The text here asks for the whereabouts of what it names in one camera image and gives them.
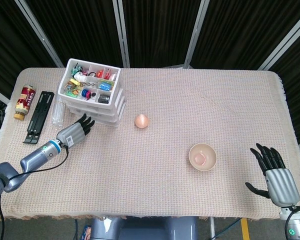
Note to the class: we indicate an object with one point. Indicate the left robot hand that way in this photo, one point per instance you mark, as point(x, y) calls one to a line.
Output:
point(72, 133)

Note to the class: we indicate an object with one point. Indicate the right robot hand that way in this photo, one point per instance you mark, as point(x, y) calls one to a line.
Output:
point(281, 185)

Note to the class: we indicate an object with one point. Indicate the white plastic drawer organizer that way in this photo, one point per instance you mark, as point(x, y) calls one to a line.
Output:
point(85, 102)

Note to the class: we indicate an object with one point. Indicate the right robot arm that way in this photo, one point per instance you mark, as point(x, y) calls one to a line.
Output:
point(299, 227)

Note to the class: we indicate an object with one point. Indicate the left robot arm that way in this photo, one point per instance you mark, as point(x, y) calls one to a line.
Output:
point(37, 156)

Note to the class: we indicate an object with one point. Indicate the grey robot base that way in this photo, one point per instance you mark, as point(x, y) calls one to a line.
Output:
point(140, 230)

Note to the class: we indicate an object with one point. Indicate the clear plastic tube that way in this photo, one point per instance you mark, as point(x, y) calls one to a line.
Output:
point(58, 115)

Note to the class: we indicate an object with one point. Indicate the black folding stand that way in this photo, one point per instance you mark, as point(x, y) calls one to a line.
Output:
point(43, 105)

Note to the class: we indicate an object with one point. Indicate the blue red disc stack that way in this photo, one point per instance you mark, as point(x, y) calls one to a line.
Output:
point(85, 93)

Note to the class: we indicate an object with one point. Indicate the colourful candy wrappers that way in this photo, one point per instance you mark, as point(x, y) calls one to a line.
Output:
point(72, 90)

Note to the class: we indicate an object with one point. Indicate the black white round piece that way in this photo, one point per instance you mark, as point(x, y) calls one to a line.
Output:
point(93, 95)

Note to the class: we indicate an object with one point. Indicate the yellow packet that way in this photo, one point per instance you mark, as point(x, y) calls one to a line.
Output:
point(74, 82)

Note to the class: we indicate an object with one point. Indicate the white rolled object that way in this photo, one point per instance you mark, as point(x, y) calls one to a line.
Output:
point(80, 77)

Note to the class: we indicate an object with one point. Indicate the Costa coffee bottle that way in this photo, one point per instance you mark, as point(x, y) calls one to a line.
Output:
point(25, 100)

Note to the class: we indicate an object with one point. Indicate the blue green packet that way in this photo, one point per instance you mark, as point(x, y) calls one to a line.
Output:
point(106, 85)

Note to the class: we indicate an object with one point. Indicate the black hair loop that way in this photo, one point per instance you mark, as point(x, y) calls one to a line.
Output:
point(91, 74)

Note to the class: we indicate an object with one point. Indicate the green candy pack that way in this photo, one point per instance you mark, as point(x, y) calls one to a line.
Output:
point(76, 69)

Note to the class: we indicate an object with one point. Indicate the orange small toy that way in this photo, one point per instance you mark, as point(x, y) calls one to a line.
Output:
point(100, 73)

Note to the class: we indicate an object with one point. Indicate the peach ball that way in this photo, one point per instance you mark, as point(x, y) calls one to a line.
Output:
point(142, 121)

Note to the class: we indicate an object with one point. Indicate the red white packet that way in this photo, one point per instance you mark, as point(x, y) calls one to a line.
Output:
point(110, 74)

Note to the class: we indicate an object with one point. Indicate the beige bowl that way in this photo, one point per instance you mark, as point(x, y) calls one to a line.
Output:
point(208, 150)

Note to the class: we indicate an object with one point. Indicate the metal table leg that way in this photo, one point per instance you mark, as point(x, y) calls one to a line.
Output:
point(212, 227)

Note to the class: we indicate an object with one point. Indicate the beige woven tablecloth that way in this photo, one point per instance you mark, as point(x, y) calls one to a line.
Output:
point(165, 100)

